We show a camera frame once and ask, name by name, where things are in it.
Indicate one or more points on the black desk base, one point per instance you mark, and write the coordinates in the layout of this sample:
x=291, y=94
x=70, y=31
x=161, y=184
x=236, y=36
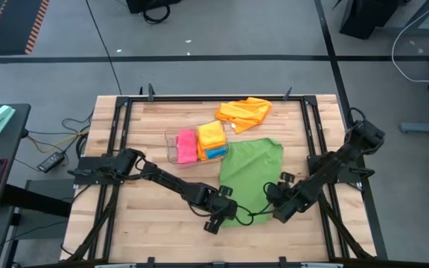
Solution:
x=363, y=16

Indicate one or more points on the clear plastic bin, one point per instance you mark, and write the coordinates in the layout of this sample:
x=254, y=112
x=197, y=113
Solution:
x=170, y=147

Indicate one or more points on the black floor mat orange edge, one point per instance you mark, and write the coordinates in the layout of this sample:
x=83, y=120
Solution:
x=13, y=26

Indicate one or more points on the black power adapter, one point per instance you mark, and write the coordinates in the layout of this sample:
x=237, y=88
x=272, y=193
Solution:
x=50, y=162

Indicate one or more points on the grey desk foot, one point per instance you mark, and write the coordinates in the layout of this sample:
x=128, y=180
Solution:
x=426, y=127

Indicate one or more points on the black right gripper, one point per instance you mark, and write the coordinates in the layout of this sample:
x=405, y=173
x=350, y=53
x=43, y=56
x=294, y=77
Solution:
x=283, y=203

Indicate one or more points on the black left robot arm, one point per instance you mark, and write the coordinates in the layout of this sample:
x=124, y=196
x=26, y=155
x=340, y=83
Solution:
x=170, y=180

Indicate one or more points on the green microfiber towel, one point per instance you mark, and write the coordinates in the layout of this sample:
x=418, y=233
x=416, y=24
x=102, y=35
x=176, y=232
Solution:
x=251, y=167

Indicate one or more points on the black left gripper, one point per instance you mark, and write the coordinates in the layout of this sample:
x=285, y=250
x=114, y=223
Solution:
x=223, y=208

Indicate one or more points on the black metal table frame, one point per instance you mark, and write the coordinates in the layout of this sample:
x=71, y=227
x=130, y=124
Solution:
x=214, y=98

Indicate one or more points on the pink microfiber towel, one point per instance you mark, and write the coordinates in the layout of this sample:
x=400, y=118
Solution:
x=187, y=147

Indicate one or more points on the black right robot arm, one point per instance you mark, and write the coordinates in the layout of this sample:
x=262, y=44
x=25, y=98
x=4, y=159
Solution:
x=333, y=167

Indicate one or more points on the black side desk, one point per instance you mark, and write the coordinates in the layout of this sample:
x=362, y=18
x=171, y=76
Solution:
x=2, y=149

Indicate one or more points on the blue microfiber towel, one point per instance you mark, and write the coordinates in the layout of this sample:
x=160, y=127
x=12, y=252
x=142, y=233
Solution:
x=216, y=152

